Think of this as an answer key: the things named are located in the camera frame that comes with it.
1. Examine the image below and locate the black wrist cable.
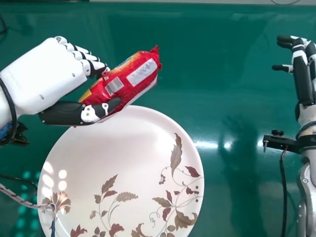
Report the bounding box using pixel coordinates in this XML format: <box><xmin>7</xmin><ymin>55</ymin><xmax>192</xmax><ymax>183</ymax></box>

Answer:
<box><xmin>0</xmin><ymin>79</ymin><xmax>18</xmax><ymax>145</ymax></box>

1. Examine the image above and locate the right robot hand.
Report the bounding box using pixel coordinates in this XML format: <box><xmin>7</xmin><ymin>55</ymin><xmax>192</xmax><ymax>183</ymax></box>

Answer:
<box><xmin>272</xmin><ymin>35</ymin><xmax>316</xmax><ymax>152</ymax></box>

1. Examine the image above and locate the red biscuit packet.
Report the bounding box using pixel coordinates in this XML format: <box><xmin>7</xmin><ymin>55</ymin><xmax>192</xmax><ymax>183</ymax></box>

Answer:
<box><xmin>78</xmin><ymin>45</ymin><xmax>163</xmax><ymax>123</ymax></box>

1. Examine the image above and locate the red and white braided cable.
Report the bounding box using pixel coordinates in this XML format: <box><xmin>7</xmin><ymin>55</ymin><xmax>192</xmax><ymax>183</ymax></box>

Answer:
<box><xmin>0</xmin><ymin>182</ymin><xmax>57</xmax><ymax>237</ymax></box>

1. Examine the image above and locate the plate with brown leaf pattern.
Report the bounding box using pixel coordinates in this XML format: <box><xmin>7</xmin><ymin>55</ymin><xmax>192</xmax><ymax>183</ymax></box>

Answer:
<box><xmin>37</xmin><ymin>105</ymin><xmax>205</xmax><ymax>237</ymax></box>

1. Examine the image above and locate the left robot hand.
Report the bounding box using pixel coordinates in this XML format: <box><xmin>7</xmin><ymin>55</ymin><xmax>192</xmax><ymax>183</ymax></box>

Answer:
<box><xmin>0</xmin><ymin>36</ymin><xmax>123</xmax><ymax>130</ymax></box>

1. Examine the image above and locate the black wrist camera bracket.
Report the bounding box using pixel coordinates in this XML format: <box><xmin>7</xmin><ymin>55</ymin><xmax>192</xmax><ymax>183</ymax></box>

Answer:
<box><xmin>262</xmin><ymin>129</ymin><xmax>302</xmax><ymax>154</ymax></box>
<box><xmin>0</xmin><ymin>120</ymin><xmax>30</xmax><ymax>147</ymax></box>

